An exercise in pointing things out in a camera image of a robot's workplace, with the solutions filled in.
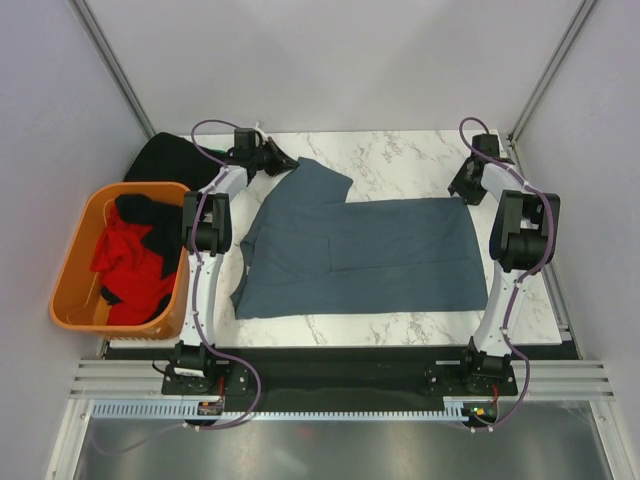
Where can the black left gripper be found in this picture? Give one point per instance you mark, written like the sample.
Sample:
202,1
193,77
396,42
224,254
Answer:
282,163

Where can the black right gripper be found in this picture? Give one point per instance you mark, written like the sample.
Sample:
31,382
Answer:
472,197

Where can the grey-blue t-shirt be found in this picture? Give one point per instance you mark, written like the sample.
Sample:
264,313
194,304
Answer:
310,251

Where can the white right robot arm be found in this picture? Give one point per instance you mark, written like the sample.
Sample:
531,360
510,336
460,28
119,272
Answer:
522,242

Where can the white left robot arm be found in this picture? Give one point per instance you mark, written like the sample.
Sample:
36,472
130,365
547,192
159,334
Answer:
207,237

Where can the folded black t-shirt stack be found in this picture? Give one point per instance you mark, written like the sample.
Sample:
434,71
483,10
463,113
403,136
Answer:
169,158

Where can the black t-shirt in basket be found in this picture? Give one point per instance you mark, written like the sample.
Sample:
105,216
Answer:
165,221

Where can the red t-shirt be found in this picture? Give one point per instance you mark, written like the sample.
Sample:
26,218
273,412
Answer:
136,264

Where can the orange plastic basket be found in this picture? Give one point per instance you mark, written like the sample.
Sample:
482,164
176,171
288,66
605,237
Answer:
76,303

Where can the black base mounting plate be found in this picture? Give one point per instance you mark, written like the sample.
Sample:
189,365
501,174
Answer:
341,377

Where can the white slotted cable duct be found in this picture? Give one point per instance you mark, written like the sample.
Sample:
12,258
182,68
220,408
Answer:
214,408

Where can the aluminium frame rail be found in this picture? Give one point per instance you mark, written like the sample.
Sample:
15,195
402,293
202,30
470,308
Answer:
550,380

